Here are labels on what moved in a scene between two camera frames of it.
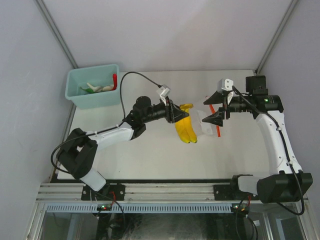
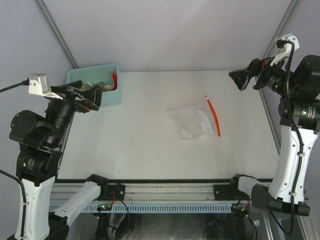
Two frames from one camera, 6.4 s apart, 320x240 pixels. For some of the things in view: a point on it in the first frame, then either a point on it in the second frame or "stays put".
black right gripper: [217, 98] → [242, 76]
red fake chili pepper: [115, 79] stays put
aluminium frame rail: [59, 192] stays put
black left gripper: [173, 113] → [91, 97]
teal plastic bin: [96, 76] stays put
